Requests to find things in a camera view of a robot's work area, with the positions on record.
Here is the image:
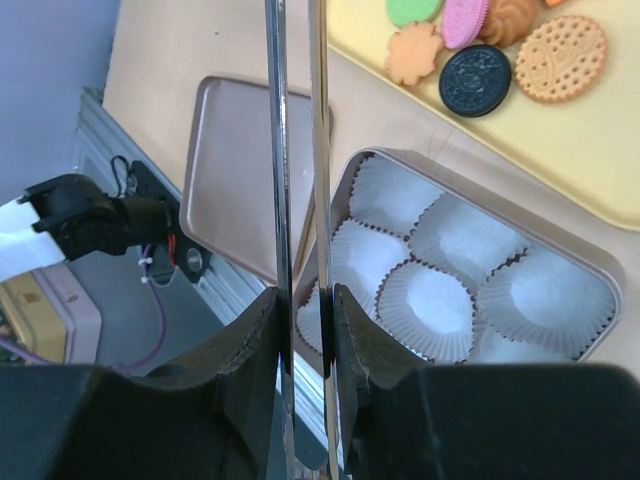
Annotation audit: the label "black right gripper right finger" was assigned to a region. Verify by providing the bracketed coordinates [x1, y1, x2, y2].
[334, 285, 639, 479]

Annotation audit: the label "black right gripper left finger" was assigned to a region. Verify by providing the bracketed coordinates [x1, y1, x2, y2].
[1, 288, 279, 479]

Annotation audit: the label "metal serving tongs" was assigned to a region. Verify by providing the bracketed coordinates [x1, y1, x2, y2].
[264, 1, 340, 479]

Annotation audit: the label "brown swirl cookie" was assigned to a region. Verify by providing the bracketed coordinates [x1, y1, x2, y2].
[478, 0, 539, 48]

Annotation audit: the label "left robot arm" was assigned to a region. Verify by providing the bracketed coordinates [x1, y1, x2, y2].
[1, 155, 176, 282]

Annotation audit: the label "gold square cookie tin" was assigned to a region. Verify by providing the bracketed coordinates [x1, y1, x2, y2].
[292, 146, 627, 369]

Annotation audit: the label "decorated tin under table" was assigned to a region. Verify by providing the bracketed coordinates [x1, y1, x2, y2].
[1, 265, 102, 364]

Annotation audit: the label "gold tin lid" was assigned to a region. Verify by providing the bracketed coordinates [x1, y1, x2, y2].
[178, 75, 335, 289]

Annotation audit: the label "yellow cookie tray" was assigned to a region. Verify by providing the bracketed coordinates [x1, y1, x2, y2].
[323, 0, 640, 231]

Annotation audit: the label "black sandwich cookie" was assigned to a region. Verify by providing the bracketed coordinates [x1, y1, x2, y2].
[439, 44, 512, 118]

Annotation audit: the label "flower shaped tan cookie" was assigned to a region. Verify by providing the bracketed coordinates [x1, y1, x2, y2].
[384, 22, 444, 86]

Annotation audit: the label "dotted round biscuit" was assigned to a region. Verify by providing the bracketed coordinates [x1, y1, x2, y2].
[514, 15, 609, 103]

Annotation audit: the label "pink sandwich cookie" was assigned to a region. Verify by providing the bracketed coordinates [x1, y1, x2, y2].
[440, 0, 489, 49]

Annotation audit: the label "green sandwich cookie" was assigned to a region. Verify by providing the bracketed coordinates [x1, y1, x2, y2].
[386, 0, 443, 28]

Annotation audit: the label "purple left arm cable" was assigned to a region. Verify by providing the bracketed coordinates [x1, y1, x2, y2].
[0, 242, 169, 374]

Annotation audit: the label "aluminium front rail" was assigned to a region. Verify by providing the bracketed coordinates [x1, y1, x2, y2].
[69, 87, 346, 471]

